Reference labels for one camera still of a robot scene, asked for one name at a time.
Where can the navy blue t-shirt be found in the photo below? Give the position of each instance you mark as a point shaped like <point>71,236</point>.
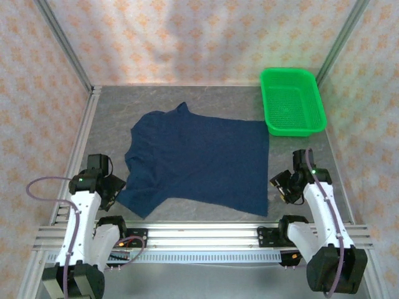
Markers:
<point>199,162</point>

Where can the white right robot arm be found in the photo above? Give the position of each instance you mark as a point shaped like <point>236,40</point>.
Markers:
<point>321,211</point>

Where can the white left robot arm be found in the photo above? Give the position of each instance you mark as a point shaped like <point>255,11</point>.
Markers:
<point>81,224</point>

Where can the small black controller board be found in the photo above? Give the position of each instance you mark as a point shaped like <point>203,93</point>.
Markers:
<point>291,258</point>
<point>120,258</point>

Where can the green plastic perforated basket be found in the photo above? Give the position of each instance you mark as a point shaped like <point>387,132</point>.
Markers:
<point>290,106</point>

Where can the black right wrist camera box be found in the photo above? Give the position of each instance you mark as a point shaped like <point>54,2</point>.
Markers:
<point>285,177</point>

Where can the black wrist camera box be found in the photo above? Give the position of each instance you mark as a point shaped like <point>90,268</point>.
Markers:
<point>285,177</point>
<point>109,188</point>

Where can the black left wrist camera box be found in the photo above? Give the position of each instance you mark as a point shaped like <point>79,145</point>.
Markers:
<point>109,188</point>

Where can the aluminium table side rail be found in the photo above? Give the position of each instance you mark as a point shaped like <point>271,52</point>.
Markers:
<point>341,180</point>
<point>82,140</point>

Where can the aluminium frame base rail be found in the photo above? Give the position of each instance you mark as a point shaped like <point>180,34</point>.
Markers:
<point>202,235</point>

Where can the aluminium frame post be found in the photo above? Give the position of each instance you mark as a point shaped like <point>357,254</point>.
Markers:
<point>341,40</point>
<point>65,46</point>

